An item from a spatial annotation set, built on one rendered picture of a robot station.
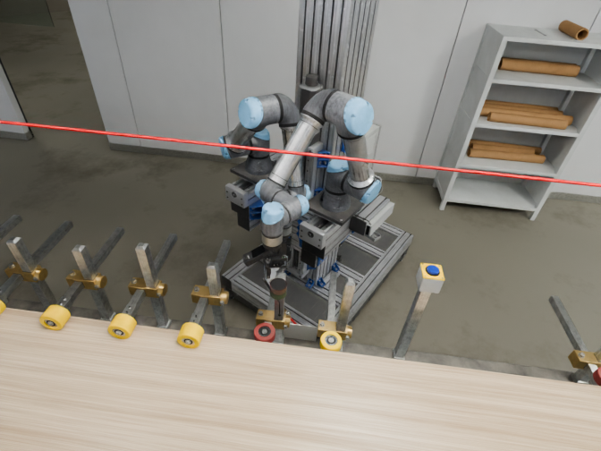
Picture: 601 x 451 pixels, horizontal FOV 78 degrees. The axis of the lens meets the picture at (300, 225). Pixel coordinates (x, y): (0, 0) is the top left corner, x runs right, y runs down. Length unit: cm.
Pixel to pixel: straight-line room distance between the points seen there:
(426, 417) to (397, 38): 297
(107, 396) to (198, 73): 309
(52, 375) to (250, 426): 68
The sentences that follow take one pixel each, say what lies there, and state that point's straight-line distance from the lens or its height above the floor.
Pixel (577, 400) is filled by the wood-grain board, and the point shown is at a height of 90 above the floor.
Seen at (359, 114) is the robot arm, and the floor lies 161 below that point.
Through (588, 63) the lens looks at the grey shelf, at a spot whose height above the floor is 133.
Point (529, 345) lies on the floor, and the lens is 302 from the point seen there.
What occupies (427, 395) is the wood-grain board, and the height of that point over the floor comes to 90.
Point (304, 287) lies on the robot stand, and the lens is 251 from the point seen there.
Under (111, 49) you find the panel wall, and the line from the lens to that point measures 423.
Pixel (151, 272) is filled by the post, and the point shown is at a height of 105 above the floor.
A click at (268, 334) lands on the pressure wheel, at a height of 90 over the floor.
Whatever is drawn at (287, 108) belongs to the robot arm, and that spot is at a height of 151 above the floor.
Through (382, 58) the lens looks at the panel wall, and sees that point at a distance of 363.
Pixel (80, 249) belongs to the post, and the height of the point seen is 112.
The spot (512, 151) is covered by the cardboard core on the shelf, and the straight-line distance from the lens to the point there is 400.
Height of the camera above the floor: 209
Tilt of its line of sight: 39 degrees down
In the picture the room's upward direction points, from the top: 4 degrees clockwise
